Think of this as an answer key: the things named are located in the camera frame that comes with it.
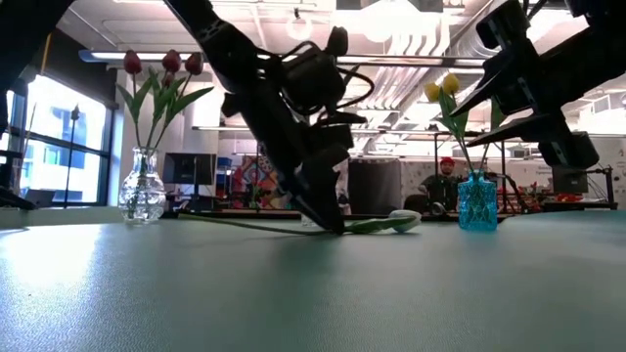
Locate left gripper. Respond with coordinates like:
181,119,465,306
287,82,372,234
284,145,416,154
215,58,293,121
222,90,368,236

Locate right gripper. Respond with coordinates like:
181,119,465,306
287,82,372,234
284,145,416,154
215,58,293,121
449,0,626,170

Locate white artificial tulip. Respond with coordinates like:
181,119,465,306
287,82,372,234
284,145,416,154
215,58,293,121
178,208,423,237

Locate blue glass vase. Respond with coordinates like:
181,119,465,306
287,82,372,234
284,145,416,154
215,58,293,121
457,168,499,232

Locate large round clear glass vase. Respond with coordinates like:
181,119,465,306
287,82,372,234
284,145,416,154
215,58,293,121
118,146,167,226

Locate colourful patterned cloth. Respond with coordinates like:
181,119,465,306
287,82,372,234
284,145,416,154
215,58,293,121
229,154,290,210

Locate black partition panel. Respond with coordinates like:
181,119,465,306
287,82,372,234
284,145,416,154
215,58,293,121
347,157,402,215

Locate black computer monitor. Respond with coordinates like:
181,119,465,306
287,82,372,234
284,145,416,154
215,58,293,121
552,168,590,196
162,152,217,186

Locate person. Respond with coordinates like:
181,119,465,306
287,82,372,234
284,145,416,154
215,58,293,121
419,155,464,214

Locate green table mat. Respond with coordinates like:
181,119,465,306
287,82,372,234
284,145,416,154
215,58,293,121
0,207,626,352

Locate ceiling light strip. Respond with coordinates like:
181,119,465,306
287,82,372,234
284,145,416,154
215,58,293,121
80,48,206,64

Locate large window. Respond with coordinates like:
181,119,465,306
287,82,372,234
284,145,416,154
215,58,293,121
0,72,116,209

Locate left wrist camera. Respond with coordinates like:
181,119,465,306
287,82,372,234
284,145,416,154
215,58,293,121
283,48,347,116

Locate white hanging ring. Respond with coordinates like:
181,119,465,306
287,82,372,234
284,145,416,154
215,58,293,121
286,12,314,41

